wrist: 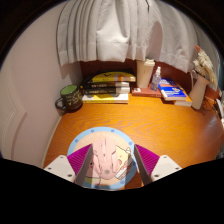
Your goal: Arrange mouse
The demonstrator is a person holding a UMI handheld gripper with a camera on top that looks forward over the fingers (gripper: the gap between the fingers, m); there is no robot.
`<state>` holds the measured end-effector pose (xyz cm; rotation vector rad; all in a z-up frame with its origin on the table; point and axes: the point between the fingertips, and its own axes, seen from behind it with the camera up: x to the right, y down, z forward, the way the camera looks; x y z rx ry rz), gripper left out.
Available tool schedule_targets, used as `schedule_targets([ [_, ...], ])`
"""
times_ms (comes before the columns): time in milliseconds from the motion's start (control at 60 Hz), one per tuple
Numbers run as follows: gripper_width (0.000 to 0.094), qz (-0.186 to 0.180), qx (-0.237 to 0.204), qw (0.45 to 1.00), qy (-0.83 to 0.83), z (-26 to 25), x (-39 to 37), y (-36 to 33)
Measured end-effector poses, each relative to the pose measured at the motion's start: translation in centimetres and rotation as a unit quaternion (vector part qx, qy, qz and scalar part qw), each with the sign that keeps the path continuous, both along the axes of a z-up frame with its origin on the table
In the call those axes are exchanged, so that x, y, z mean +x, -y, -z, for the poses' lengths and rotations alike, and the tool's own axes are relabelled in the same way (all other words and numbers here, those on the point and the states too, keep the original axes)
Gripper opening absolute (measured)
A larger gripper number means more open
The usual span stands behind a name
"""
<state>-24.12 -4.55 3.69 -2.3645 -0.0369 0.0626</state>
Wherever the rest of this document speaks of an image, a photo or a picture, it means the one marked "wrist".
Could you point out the white flower bouquet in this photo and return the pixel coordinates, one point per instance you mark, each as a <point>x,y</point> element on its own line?
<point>205,66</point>

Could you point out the pink computer mouse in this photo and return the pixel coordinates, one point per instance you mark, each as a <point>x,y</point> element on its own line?
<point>106,156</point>

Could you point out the clear spray bottle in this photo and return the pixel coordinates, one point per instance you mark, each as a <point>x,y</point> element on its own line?
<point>155,81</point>

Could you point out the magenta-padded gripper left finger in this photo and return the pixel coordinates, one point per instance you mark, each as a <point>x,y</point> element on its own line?
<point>59,166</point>

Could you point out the blue book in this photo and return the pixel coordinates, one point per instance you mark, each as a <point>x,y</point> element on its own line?
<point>171,90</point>

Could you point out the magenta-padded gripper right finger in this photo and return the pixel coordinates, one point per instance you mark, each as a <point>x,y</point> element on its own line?
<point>165,165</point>

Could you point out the round printed mouse pad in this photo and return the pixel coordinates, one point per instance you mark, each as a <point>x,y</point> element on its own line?
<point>100,132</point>

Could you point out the white curtain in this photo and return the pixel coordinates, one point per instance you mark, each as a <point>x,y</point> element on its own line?
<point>126,30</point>

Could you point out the white tumbler cup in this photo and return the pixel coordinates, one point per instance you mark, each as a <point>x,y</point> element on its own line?
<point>145,75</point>

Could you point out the dark mug with green inside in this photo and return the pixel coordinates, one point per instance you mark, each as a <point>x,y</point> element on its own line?
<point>71,98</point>

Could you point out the red-brown book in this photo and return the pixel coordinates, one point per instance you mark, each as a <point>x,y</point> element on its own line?
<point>143,92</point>

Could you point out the white ceramic vase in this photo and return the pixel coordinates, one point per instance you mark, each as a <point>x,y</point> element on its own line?
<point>198,95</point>

